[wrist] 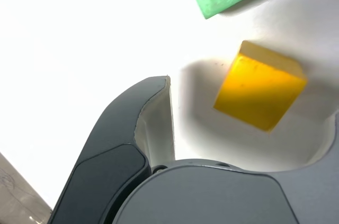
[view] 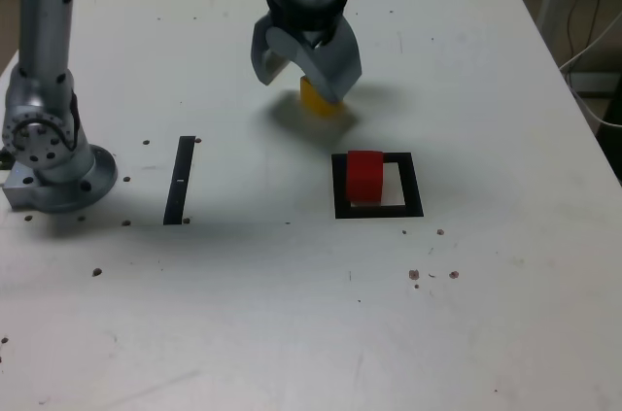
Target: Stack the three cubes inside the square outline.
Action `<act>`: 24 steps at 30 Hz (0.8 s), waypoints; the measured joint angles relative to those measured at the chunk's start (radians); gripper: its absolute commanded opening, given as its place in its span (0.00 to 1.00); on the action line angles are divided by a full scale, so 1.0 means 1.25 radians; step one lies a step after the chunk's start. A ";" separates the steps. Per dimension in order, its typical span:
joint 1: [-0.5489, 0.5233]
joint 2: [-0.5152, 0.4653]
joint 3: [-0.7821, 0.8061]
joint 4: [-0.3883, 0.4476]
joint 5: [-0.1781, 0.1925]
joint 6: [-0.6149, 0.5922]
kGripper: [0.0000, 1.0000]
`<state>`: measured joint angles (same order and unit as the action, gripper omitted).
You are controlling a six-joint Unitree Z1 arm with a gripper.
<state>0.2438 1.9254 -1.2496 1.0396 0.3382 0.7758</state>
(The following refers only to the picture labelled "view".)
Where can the black tape square outline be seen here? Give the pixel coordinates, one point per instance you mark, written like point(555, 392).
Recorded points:
point(413, 187)

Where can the red cube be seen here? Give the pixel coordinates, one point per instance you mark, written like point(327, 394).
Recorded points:
point(364, 178)

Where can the yellow cube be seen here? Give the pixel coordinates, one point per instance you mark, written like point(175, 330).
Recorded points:
point(316, 105)

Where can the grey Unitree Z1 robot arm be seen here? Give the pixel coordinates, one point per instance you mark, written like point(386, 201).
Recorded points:
point(44, 42)

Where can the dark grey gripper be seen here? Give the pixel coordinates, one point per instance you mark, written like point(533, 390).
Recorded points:
point(316, 38)

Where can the black tape strip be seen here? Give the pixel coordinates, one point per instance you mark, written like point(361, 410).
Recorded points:
point(179, 178)

